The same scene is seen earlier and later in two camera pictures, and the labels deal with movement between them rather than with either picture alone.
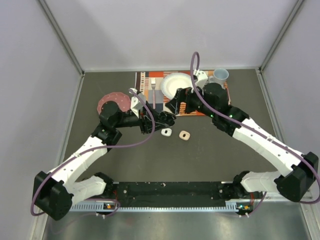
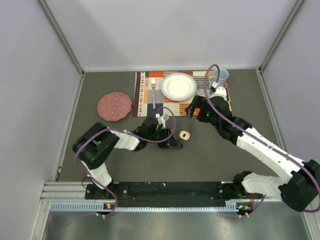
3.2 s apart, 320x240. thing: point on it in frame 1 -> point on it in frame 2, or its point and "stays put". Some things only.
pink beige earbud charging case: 184,135 stays put
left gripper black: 146,125 -> 172,143
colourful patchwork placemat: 149,83 stays put
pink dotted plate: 123,100 stays put
